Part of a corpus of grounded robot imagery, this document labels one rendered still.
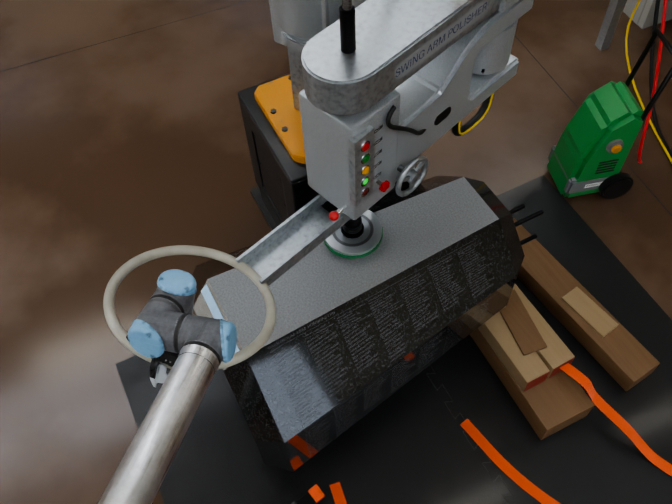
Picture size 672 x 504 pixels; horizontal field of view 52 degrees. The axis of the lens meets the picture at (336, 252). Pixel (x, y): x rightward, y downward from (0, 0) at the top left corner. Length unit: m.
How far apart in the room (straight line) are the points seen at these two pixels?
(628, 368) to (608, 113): 1.18
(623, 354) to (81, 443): 2.40
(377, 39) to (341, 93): 0.19
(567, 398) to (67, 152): 2.97
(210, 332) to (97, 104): 3.11
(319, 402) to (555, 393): 1.11
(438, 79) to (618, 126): 1.48
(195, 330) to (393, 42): 0.91
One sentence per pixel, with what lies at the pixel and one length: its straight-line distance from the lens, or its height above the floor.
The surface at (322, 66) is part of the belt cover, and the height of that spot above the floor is 1.71.
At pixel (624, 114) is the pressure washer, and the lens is 3.53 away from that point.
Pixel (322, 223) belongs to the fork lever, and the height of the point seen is 1.09.
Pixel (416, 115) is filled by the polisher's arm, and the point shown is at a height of 1.40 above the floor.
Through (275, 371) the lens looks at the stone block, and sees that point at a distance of 2.38.
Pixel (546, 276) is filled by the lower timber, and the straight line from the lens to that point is 3.40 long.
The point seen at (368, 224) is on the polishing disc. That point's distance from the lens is 2.51.
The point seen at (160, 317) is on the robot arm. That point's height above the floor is 1.59.
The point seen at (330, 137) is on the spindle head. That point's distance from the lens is 2.00.
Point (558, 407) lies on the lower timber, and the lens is 3.09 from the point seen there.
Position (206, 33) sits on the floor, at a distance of 4.79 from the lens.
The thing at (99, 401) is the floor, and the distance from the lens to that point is 3.36.
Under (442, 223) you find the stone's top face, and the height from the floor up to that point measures 0.84.
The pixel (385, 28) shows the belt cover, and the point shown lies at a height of 1.71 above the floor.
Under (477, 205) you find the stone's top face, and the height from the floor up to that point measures 0.84.
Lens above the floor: 2.93
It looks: 56 degrees down
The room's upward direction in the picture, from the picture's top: 3 degrees counter-clockwise
